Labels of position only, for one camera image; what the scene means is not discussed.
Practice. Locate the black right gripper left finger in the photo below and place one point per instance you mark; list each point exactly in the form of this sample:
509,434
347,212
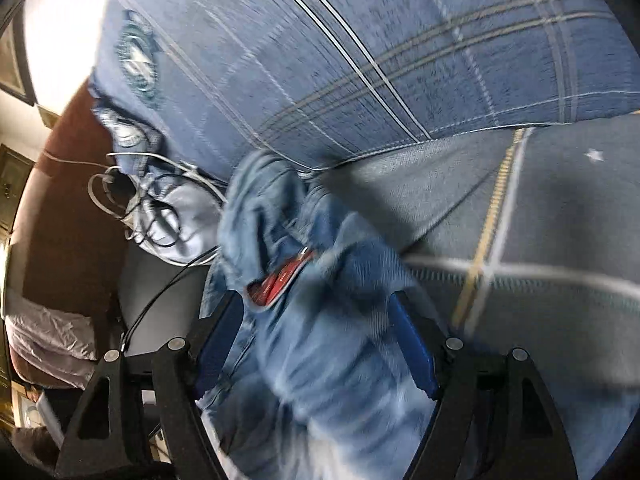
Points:
106,438

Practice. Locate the grey patterned bed sheet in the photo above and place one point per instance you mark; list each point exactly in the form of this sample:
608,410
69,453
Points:
526,237

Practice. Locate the light blue denim jeans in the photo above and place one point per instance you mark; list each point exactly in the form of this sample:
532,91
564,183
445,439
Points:
315,385

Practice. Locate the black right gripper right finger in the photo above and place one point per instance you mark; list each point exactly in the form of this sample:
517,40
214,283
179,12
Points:
495,408

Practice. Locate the framed wall picture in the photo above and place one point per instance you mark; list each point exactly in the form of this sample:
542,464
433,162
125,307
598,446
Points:
15,77

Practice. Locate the blue plaid pillow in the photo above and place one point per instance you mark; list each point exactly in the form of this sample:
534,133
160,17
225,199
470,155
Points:
320,82

